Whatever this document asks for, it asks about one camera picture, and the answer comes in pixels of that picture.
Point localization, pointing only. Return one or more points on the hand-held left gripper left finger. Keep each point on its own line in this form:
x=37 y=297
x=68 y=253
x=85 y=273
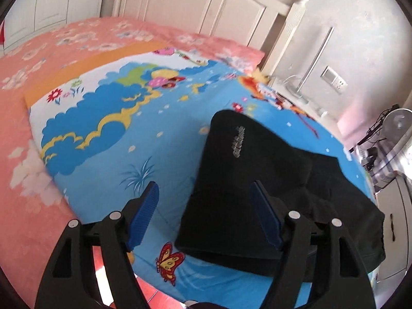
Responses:
x=143 y=219

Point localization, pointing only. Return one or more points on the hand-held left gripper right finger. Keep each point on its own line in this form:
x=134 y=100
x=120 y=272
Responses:
x=265 y=215

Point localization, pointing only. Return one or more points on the black pants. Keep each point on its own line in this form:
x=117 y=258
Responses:
x=225 y=199

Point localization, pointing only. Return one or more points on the cartoon printed blanket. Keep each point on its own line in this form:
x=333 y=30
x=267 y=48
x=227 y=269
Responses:
x=112 y=154

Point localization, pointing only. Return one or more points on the person's dark trouser leg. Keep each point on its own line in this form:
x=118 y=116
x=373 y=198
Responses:
x=199 y=305

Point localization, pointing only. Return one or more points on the white charger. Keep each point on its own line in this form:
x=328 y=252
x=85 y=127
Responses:
x=323 y=114

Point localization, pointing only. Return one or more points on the white nightstand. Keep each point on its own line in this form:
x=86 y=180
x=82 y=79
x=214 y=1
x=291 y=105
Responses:
x=309 y=106

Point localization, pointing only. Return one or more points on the pink floral bedsheet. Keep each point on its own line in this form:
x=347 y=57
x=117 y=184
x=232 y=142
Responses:
x=25 y=183

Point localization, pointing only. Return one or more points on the white drawer cabinet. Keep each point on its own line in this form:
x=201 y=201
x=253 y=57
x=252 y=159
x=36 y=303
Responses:
x=397 y=206

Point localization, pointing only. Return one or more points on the silver round fan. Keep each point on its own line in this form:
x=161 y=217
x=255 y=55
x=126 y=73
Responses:
x=399 y=122

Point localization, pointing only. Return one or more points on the silver desk lamp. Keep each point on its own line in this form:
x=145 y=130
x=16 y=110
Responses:
x=317 y=54

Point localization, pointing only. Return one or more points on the white wooden headboard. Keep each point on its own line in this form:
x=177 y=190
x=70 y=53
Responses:
x=225 y=6

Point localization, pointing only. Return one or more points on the white wardrobe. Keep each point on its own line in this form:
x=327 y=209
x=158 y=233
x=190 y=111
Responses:
x=58 y=3

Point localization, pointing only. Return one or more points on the grey wall socket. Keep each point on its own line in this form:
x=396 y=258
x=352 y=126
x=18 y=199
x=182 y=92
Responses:
x=334 y=79

